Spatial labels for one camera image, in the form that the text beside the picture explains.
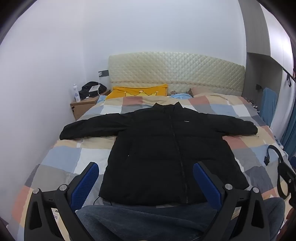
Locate grey wardrobe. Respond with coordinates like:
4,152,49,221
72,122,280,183
239,0,296,139

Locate black belt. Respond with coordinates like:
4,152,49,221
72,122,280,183
264,145,284,165

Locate blue hanging towel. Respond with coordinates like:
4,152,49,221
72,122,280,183
259,87,279,127

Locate pink pillow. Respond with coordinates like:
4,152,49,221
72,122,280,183
188,87,232,97

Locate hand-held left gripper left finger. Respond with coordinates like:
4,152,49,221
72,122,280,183
24,162,100,241

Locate checked patchwork blanket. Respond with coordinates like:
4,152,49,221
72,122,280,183
11,93,292,232

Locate black puffer jacket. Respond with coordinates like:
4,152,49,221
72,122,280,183
59,102,258,206

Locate black bag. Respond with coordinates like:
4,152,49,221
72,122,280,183
79,82,107,100

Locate blue curtain cloth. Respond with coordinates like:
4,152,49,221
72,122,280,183
279,117,296,160

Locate yellow pillow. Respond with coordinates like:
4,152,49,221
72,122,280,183
105,84,168,100

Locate thin black cable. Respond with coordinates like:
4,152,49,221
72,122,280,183
93,196,114,206

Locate white plastic bottle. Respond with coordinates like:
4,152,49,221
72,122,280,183
73,84,81,103

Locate cream quilted headboard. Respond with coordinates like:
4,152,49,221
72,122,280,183
108,51,245,96

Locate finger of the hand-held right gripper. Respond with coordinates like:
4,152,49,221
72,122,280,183
277,161,296,202

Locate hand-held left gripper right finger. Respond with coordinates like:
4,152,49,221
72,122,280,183
193,161,271,241

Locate wooden nightstand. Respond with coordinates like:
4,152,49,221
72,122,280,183
70,89,111,121

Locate person's jeans legs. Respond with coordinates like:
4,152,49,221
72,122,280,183
75,197,286,241

